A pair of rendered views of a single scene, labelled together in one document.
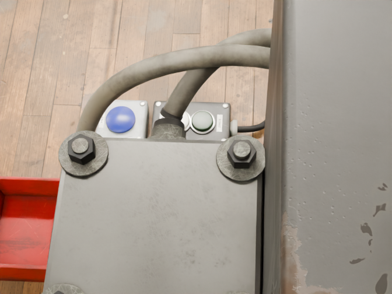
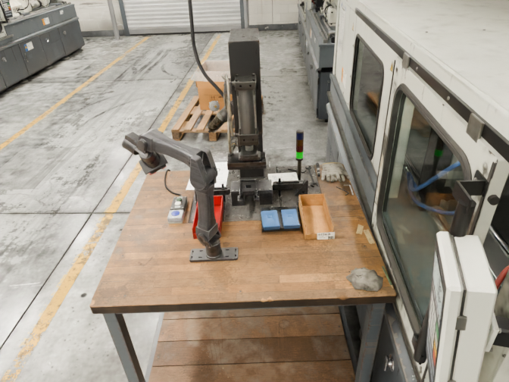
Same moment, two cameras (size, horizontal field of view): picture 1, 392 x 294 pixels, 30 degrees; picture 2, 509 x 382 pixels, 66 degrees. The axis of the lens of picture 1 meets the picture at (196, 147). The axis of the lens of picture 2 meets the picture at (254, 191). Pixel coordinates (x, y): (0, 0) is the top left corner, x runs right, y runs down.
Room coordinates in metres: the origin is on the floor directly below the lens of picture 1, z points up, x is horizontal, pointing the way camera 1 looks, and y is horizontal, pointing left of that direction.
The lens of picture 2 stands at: (0.32, 1.62, 1.99)
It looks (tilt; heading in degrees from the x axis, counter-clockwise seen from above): 33 degrees down; 262
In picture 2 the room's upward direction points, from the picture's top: 3 degrees counter-clockwise
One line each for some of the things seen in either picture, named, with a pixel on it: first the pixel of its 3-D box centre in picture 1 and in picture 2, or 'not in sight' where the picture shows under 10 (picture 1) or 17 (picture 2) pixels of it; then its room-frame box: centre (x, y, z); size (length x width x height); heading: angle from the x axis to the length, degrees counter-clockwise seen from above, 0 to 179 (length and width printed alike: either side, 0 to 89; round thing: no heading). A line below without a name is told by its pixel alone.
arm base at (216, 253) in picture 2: not in sight; (213, 248); (0.33, 0.39, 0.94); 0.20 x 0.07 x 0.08; 171
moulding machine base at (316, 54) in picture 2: not in sight; (331, 36); (-2.18, -5.34, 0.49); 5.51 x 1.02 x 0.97; 77
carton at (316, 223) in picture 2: not in sight; (316, 216); (-0.15, 0.26, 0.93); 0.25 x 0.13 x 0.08; 81
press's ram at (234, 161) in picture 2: not in sight; (245, 134); (0.11, -0.05, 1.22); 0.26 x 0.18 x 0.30; 81
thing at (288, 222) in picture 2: not in sight; (290, 217); (-0.03, 0.25, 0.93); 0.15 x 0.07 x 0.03; 82
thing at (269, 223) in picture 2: not in sight; (270, 218); (0.06, 0.24, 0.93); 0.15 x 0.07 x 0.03; 84
